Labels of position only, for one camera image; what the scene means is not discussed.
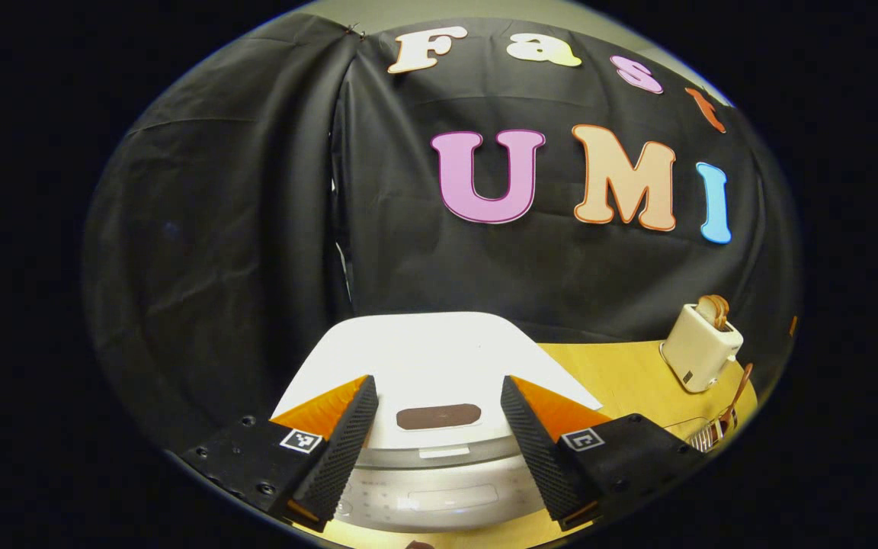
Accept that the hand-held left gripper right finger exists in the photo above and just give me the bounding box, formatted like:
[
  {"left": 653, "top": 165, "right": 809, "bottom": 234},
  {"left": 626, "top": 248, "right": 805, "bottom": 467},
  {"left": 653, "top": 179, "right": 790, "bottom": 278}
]
[{"left": 500, "top": 374, "right": 710, "bottom": 532}]

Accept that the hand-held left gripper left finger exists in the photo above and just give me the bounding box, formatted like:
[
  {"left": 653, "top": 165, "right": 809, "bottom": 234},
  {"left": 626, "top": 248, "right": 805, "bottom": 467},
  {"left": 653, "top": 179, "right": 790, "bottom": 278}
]
[{"left": 180, "top": 374, "right": 379, "bottom": 533}]

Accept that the brown wooden spoon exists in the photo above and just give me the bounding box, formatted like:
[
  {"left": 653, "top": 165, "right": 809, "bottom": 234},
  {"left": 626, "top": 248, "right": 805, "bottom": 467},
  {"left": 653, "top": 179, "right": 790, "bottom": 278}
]
[{"left": 721, "top": 362, "right": 754, "bottom": 435}]

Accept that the white rice cooker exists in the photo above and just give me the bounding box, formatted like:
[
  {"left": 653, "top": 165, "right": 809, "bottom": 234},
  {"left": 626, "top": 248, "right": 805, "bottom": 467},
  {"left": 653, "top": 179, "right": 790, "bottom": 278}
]
[{"left": 271, "top": 311, "right": 604, "bottom": 533}]

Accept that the white toaster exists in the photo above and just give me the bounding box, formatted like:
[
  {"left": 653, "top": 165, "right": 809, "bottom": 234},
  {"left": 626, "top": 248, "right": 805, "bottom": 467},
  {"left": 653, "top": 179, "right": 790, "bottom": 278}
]
[{"left": 660, "top": 303, "right": 745, "bottom": 393}]

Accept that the black backdrop cloth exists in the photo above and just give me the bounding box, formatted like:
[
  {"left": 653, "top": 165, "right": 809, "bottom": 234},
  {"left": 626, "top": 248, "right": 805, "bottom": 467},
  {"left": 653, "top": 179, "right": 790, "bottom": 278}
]
[{"left": 81, "top": 11, "right": 802, "bottom": 458}]

